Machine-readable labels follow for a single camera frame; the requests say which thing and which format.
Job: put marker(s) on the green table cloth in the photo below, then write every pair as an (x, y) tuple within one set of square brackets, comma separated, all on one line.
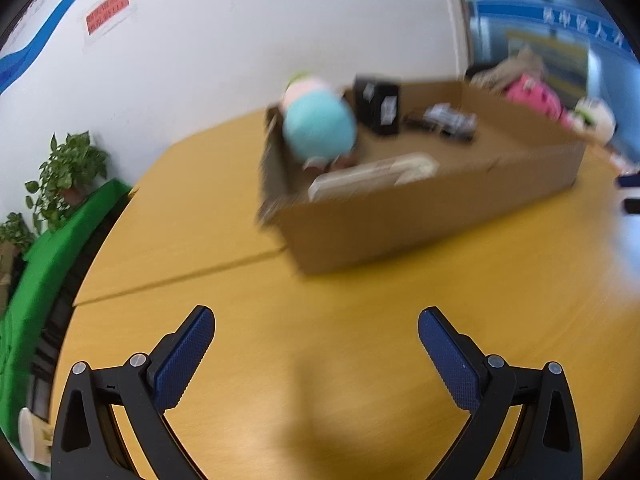
[(55, 260)]

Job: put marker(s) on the blue yellow notice board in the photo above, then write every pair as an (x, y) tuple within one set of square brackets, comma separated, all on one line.
[(550, 25)]

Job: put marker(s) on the teal pink green plush toy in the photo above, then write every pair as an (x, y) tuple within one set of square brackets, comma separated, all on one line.
[(317, 125)]

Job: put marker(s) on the white paper cup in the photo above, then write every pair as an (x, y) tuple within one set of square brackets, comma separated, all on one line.
[(35, 435)]

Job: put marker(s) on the white plush toy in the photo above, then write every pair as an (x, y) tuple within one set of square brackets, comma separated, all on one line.
[(597, 120)]

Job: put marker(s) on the cream clear phone case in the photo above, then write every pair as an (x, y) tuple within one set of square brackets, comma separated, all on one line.
[(417, 162)]

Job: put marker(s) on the black sunglasses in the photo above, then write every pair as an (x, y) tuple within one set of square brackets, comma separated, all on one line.
[(450, 127)]

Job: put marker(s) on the pale blue phone stand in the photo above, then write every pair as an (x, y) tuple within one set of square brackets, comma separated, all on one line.
[(350, 185)]

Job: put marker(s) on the brown cardboard box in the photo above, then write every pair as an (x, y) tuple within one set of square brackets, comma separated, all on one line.
[(400, 230)]

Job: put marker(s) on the red wall sign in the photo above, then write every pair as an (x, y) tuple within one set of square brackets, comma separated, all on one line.
[(106, 12)]

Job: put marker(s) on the small potted plant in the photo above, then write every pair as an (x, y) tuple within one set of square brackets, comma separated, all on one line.
[(15, 230)]

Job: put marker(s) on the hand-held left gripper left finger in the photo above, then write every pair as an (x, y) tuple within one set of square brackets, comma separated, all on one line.
[(182, 360)]

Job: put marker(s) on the beige cloth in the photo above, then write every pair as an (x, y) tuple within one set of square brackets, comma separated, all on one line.
[(515, 67)]

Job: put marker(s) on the large potted plant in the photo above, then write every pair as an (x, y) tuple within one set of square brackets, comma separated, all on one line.
[(70, 170)]

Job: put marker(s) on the small black box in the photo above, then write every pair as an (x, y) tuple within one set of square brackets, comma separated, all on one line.
[(377, 105)]

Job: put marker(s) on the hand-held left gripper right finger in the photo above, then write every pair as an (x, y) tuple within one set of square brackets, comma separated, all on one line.
[(445, 355)]

